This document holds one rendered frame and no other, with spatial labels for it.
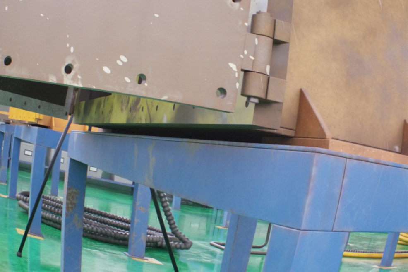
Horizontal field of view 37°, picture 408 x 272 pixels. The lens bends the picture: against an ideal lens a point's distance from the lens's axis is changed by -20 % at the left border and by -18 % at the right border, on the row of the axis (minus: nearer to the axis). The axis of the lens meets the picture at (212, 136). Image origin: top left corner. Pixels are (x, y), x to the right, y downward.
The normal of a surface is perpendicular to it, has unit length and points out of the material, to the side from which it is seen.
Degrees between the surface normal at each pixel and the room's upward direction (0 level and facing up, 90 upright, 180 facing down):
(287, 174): 90
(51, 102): 90
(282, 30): 90
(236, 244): 90
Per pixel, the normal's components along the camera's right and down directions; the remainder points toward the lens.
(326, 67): 0.36, 0.02
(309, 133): -0.92, -0.16
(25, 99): 0.93, 0.14
